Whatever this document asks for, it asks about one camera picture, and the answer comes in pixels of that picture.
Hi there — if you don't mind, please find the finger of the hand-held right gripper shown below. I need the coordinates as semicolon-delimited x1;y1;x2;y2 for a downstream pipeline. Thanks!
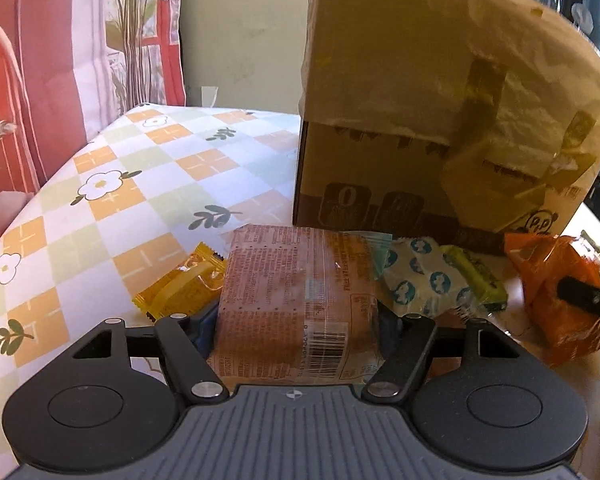
555;276;600;322

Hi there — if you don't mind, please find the yellow-green snack packet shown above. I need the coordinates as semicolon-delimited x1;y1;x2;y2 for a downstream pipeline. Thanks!
440;245;508;311

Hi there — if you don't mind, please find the yellow snack packet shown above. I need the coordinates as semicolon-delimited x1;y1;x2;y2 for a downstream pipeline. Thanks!
132;242;226;323

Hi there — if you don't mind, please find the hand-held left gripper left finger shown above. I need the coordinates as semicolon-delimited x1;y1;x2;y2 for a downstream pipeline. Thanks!
72;305;229;403

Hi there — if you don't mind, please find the orange snack packet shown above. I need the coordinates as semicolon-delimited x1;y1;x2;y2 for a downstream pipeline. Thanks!
503;232;600;366

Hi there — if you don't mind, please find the white blue snack packet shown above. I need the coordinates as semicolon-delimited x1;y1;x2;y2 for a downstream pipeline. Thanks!
382;236;473;318

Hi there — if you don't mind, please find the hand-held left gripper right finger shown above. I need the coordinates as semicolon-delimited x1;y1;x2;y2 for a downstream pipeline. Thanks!
362;305;526;403

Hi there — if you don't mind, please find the brown cracker packet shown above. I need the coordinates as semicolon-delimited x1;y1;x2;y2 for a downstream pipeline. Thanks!
210;225;393;386

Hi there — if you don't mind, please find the checkered floral tablecloth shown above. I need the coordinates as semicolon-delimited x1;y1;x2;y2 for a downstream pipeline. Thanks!
0;102;600;480

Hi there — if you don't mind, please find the printed backdrop cloth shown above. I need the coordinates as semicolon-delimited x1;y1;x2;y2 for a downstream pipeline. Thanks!
0;0;187;261

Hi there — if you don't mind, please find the cardboard box with plastic liner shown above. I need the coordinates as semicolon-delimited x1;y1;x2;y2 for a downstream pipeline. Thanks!
292;0;600;256

